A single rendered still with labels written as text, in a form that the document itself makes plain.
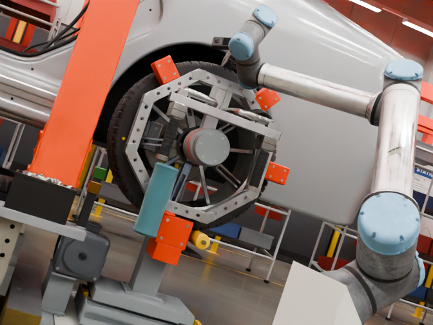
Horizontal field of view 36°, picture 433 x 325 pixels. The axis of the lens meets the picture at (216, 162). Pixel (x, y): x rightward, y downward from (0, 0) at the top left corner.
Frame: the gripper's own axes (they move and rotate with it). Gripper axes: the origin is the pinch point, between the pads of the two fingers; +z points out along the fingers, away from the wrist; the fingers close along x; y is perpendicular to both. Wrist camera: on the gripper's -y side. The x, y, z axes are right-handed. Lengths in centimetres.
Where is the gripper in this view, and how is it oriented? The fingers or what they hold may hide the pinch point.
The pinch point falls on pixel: (221, 66)
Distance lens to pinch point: 270.1
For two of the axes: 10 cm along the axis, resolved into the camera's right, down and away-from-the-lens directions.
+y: 9.0, 3.4, 2.6
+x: 1.8, -8.5, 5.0
